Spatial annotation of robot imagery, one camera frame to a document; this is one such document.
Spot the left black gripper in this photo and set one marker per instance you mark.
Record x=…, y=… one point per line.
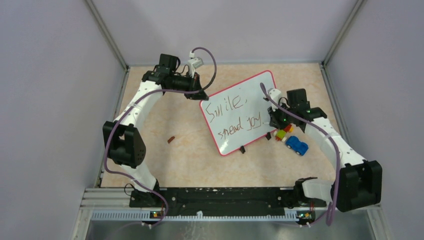
x=195, y=83

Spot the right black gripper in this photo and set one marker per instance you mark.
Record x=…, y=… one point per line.
x=274, y=121

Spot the pink-framed whiteboard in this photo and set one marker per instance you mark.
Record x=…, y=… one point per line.
x=235, y=115

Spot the brown marker cap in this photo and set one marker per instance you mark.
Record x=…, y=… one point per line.
x=170, y=139

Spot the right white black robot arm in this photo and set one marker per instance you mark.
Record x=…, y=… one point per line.
x=358, y=181

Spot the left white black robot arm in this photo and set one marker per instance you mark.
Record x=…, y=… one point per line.
x=122, y=138

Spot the colourful toy brick figure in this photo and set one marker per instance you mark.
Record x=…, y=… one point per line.
x=281, y=134

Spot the blue toy car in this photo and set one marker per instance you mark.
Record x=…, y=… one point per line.
x=299, y=147

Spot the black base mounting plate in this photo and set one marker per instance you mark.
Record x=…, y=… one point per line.
x=223, y=201

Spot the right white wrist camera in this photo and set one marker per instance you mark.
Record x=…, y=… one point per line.
x=274, y=98

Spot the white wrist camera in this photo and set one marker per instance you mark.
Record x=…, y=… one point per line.
x=274, y=98
x=194, y=63

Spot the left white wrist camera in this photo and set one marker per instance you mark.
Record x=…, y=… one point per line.
x=194, y=63

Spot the aluminium frame rail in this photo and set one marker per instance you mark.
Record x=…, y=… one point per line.
x=105, y=214

